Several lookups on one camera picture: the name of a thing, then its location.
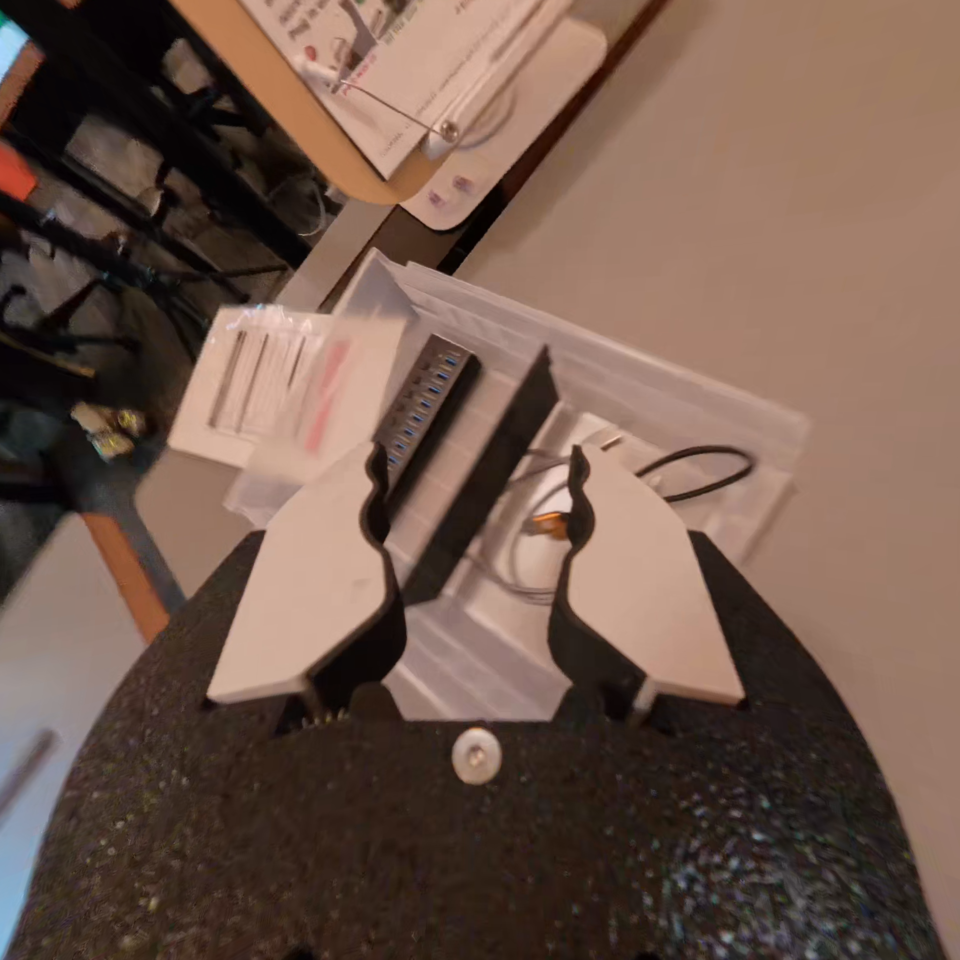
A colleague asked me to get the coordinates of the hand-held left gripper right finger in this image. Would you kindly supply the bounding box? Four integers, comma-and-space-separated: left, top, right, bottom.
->
547, 442, 749, 730

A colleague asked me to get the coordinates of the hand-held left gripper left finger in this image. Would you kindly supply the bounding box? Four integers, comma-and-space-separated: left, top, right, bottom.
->
206, 441, 408, 732

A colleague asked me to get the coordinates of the orange plug black usb cable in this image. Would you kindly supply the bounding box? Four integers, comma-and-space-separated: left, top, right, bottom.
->
525, 444, 755, 541

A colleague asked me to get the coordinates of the clear plastic bin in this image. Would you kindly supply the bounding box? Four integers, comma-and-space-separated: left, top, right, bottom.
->
225, 247, 811, 723

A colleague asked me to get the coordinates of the black multi-port usb hub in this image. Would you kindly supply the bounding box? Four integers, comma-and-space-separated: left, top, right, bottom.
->
372, 333, 483, 500

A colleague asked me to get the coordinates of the laminated paper sheet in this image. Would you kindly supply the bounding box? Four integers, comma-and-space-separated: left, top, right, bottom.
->
168, 303, 410, 481

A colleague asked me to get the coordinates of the grey top table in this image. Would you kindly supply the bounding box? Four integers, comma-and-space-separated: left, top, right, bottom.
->
0, 510, 185, 901

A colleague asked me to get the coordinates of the instruction sheet on wooden stand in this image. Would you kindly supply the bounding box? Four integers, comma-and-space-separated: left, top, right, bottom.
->
168, 0, 609, 232

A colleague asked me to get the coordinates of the grey braided usb cable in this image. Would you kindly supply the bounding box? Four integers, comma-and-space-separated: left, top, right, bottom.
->
491, 435, 624, 605

